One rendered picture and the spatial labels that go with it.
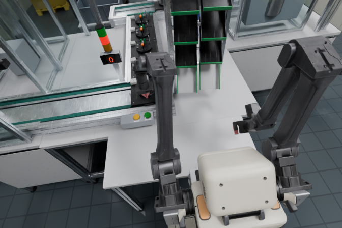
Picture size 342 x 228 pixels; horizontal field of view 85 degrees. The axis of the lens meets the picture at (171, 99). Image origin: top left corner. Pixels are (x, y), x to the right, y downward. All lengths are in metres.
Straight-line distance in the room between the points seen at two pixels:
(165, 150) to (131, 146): 0.59
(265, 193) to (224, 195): 0.12
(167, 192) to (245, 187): 0.26
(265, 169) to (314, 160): 1.84
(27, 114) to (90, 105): 0.45
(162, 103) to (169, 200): 0.34
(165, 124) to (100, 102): 0.90
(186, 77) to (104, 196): 1.43
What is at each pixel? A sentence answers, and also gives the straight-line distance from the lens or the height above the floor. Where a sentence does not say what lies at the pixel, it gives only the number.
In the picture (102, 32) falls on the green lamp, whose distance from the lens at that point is 1.18.
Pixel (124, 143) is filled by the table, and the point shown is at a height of 0.86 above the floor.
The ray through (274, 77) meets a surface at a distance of 2.45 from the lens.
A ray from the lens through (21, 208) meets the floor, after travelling 2.52.
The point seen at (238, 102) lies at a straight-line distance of 1.41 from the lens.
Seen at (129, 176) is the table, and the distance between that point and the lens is 1.16.
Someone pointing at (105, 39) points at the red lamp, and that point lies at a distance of 1.21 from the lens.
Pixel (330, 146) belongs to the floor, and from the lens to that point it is 2.60.
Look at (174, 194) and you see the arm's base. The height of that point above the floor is 1.23.
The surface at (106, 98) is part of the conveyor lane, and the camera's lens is 1.45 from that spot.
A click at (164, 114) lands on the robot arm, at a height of 1.44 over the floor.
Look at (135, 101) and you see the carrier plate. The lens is 1.29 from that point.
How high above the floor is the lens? 1.93
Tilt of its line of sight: 50 degrees down
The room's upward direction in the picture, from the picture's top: 7 degrees counter-clockwise
